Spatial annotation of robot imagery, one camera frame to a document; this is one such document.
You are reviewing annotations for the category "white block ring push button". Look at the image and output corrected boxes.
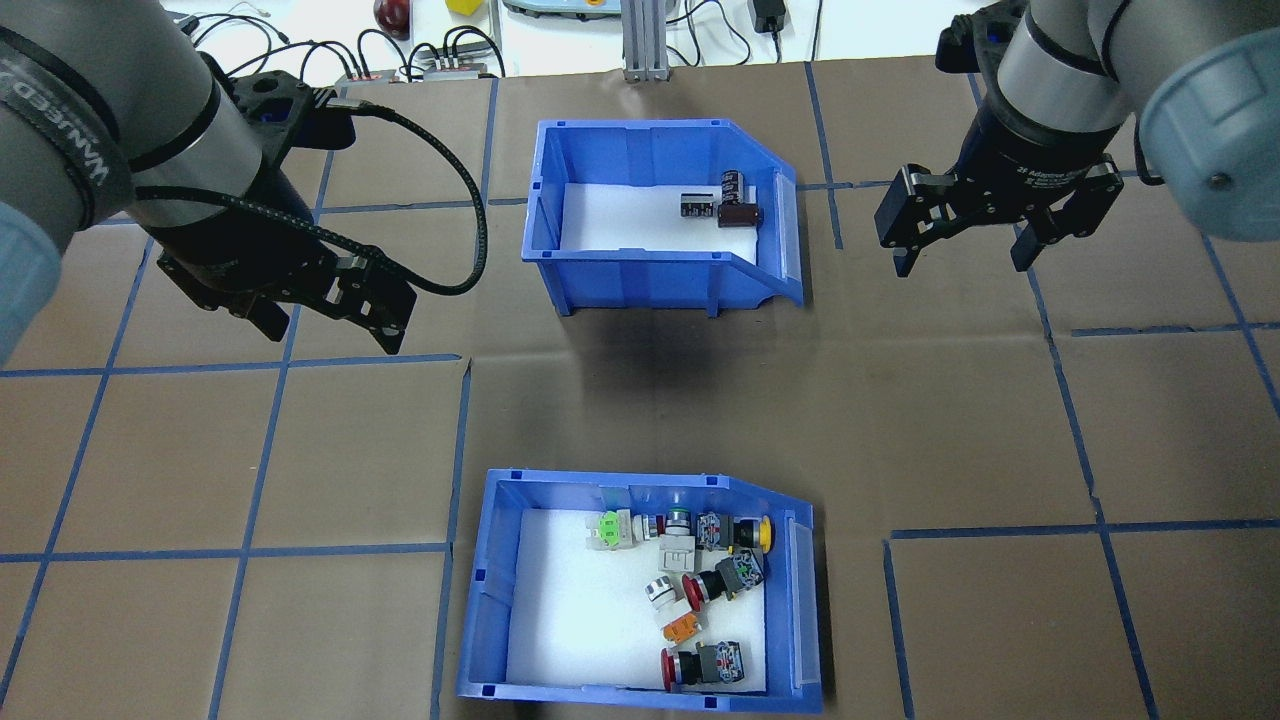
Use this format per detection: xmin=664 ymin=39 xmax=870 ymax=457
xmin=640 ymin=508 xmax=699 ymax=573

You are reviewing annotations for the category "green white switch block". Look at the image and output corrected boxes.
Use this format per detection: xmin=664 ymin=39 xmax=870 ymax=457
xmin=585 ymin=510 xmax=641 ymax=553

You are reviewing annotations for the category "aluminium profile post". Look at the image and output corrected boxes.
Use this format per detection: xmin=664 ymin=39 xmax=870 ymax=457
xmin=622 ymin=0 xmax=669 ymax=83

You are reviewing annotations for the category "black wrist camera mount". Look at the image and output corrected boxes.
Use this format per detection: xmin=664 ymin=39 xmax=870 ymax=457
xmin=228 ymin=70 xmax=356 ymax=151
xmin=935 ymin=3 xmax=1031 ymax=77

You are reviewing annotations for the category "red mushroom push button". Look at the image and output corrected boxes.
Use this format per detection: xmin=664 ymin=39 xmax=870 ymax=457
xmin=682 ymin=548 xmax=766 ymax=606
xmin=660 ymin=640 xmax=746 ymax=691

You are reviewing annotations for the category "black desk cable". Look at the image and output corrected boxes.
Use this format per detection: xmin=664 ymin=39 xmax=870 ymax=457
xmin=185 ymin=12 xmax=351 ymax=86
xmin=662 ymin=15 xmax=753 ymax=67

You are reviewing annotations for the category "yellow mushroom push button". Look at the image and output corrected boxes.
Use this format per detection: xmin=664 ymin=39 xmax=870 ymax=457
xmin=697 ymin=512 xmax=776 ymax=553

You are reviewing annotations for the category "grey teach pendant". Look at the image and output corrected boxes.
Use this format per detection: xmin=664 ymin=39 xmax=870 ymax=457
xmin=500 ymin=0 xmax=621 ymax=21

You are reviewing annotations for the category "blue plastic storage bin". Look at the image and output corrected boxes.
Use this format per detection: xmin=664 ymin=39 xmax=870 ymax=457
xmin=456 ymin=468 xmax=826 ymax=715
xmin=520 ymin=118 xmax=806 ymax=319

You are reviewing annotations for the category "white foam liner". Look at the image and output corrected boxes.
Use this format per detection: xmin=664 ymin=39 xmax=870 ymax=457
xmin=505 ymin=508 xmax=769 ymax=696
xmin=558 ymin=182 xmax=779 ymax=267

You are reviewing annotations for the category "black braided cable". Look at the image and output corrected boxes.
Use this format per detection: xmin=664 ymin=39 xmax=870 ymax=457
xmin=130 ymin=98 xmax=490 ymax=298

